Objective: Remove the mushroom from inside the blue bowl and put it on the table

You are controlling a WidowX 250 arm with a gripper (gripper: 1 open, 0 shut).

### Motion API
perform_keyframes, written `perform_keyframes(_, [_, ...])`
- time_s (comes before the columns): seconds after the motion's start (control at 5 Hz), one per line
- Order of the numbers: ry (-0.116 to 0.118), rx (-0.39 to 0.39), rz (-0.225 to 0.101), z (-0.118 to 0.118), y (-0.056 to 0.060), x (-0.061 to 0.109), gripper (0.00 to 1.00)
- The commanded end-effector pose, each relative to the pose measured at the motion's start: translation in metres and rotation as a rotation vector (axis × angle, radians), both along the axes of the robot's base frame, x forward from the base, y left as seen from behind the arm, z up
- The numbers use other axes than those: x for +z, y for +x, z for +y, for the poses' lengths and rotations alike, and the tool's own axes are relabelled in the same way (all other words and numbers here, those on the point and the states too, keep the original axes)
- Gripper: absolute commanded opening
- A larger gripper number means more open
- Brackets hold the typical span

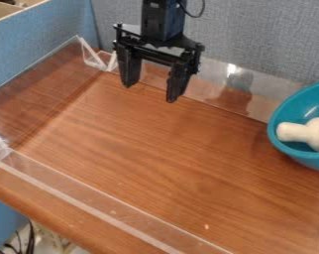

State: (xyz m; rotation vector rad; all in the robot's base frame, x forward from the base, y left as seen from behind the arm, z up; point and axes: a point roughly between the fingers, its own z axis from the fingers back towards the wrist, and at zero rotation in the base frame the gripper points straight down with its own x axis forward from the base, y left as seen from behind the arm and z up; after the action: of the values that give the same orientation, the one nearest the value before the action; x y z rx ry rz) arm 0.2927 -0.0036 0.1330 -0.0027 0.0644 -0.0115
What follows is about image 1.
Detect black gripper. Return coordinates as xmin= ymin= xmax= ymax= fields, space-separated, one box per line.
xmin=114 ymin=23 xmax=206 ymax=103

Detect white plush mushroom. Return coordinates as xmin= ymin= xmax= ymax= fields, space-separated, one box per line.
xmin=277 ymin=117 xmax=319 ymax=152

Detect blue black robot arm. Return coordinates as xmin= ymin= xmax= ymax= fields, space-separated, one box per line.
xmin=114 ymin=0 xmax=206 ymax=103

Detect blue plastic bowl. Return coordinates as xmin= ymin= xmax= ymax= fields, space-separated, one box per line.
xmin=267 ymin=82 xmax=319 ymax=171

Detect clear acrylic back barrier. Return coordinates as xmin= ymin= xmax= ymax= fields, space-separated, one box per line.
xmin=136 ymin=56 xmax=302 ymax=122

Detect clear acrylic barrier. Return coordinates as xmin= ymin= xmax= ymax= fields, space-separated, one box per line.
xmin=136 ymin=56 xmax=302 ymax=122
xmin=0 ymin=147 xmax=234 ymax=254
xmin=0 ymin=36 xmax=100 ymax=146

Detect clear acrylic left barrier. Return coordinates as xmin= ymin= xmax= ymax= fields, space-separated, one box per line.
xmin=0 ymin=36 xmax=100 ymax=146

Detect wooden shelf box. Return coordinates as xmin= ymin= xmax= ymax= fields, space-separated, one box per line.
xmin=0 ymin=0 xmax=51 ymax=21

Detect clear acrylic front barrier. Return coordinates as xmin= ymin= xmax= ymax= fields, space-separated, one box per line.
xmin=0 ymin=147 xmax=234 ymax=254

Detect clear acrylic corner bracket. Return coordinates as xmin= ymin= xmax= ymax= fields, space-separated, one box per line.
xmin=79 ymin=37 xmax=118 ymax=72

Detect black cables under table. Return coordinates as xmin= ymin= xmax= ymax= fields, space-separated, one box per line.
xmin=0 ymin=220 xmax=38 ymax=254

